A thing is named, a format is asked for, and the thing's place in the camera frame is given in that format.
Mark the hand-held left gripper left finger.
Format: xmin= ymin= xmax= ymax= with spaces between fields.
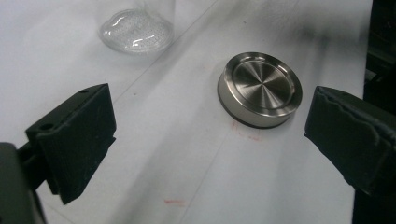
xmin=25 ymin=82 xmax=118 ymax=206

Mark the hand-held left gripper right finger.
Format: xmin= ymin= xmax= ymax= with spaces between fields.
xmin=304 ymin=85 xmax=396 ymax=199

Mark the round steel jar lid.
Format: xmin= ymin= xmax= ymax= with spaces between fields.
xmin=217 ymin=51 xmax=304 ymax=130

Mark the white table cover sheet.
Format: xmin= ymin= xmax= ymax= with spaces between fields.
xmin=0 ymin=0 xmax=374 ymax=224

